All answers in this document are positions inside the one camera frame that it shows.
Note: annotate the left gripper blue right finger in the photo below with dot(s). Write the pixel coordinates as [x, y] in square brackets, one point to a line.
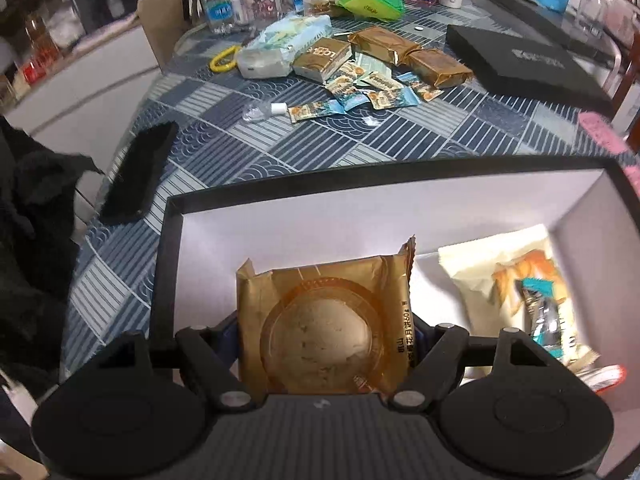
[437, 366]

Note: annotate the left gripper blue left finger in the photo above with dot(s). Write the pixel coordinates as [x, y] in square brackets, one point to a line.
[206, 356]

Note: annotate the gold mooncake packet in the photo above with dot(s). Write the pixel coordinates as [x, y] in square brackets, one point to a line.
[383, 44]
[439, 69]
[341, 327]

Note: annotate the teal silver candy wrapper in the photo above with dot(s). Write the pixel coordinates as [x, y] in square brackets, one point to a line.
[543, 310]

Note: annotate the black box lid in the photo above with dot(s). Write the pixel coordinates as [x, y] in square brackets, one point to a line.
[512, 66]

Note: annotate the gold snack box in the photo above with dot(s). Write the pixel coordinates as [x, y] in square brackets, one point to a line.
[322, 59]

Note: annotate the cream snack bag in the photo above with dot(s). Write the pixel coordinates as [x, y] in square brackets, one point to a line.
[520, 294]

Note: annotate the black jacket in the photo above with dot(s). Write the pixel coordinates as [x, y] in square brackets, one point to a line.
[38, 255]

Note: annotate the open black gift box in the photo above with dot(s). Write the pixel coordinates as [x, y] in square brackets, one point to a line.
[518, 413]

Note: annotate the black smartphone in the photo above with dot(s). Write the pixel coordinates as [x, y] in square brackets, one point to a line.
[132, 192]

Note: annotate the small clear dropper bottle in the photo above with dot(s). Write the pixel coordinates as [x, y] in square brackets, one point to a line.
[258, 111]

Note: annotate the pink paper card near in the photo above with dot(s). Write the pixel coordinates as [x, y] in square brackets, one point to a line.
[632, 173]

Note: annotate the pink paper card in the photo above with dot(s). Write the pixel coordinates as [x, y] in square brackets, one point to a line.
[632, 173]
[601, 132]

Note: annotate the pink paper card far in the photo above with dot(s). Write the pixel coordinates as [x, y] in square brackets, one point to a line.
[601, 132]

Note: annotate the patterned blue tablecloth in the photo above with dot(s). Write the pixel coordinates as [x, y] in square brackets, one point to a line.
[114, 275]

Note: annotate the yellow carabiner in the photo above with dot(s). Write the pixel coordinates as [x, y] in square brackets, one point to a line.
[225, 60]

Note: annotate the light blue wet wipes pack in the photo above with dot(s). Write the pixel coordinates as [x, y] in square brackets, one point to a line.
[272, 53]

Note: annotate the clear water jug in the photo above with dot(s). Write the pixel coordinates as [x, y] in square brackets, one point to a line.
[590, 16]

